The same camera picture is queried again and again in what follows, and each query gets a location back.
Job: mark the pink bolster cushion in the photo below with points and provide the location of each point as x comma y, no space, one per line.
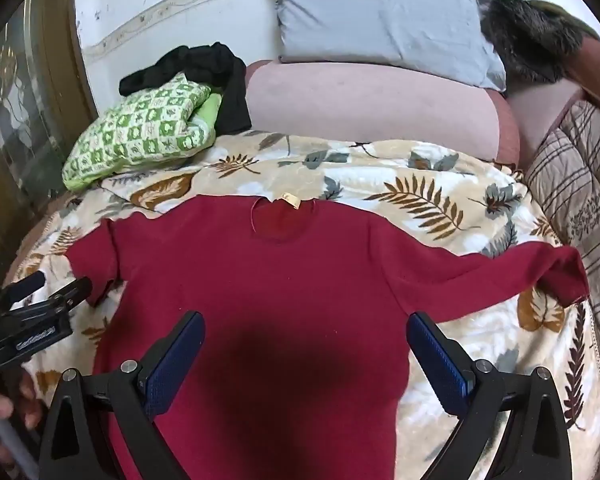
355,105

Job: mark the leaf-print fleece blanket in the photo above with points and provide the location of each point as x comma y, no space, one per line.
405,185

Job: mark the red sweater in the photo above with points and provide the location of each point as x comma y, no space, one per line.
290,285

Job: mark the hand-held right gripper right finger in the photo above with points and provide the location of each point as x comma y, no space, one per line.
440,366

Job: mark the dark fur-trimmed garment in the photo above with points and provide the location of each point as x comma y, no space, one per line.
530,35

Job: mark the pink sofa backrest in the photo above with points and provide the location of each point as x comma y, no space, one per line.
545,107

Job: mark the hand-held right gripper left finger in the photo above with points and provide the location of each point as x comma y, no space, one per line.
172,366

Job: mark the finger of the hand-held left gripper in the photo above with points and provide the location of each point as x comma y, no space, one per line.
26,286
67,292

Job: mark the black garment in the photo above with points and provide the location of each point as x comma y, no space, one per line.
230,90

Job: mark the wooden glass-panel door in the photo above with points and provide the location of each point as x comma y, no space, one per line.
20,110

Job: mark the grey pillow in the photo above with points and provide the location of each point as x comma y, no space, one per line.
380,15

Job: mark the green patterned pillow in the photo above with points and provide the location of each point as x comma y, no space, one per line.
140,130

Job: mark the striped beige quilt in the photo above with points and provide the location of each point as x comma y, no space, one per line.
580,185

